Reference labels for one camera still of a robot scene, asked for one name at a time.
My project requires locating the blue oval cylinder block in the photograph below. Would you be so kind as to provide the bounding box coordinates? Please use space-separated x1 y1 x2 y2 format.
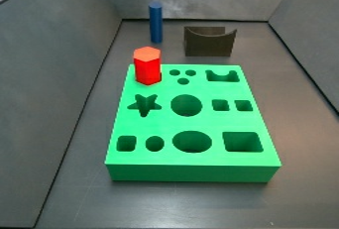
149 1 163 44

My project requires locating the red hexagonal prism block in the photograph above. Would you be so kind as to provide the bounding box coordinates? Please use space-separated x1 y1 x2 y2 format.
133 47 162 85

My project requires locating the black curved arch block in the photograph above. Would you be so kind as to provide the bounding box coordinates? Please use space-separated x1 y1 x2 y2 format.
185 26 238 57

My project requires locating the green foam shape board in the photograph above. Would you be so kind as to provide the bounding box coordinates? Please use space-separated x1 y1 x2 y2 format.
105 64 281 182

